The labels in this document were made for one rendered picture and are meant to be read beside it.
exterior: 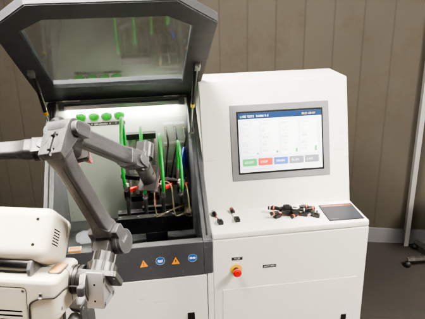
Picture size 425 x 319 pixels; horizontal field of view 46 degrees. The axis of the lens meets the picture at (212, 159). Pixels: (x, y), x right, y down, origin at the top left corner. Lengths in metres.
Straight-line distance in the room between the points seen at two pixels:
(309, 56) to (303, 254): 1.79
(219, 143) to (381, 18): 1.81
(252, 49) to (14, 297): 2.62
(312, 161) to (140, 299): 1.00
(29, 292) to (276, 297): 1.22
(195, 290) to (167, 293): 0.12
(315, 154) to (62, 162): 1.35
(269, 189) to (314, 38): 1.58
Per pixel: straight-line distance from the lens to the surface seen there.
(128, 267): 2.17
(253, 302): 2.34
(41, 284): 1.46
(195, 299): 2.28
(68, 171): 1.40
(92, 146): 1.51
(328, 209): 2.37
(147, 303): 2.27
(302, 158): 2.37
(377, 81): 3.76
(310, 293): 2.40
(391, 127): 3.87
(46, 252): 1.47
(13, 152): 1.85
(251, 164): 2.31
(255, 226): 2.18
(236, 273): 2.19
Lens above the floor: 2.00
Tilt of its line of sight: 20 degrees down
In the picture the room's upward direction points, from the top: 1 degrees counter-clockwise
